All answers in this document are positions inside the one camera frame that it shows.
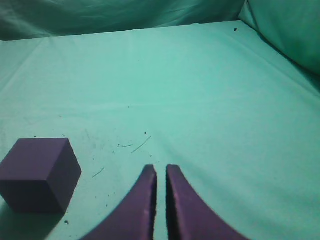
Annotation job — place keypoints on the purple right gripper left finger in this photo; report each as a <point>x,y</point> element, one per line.
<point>134,217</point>

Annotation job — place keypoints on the green cloth table cover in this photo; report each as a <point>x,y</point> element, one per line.
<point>240,119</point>

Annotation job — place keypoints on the purple cube block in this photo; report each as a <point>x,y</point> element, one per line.
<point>39,175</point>

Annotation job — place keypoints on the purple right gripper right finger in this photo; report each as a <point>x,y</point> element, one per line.
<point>188,217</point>

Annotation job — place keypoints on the green cloth backdrop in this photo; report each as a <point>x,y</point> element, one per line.
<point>291,26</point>

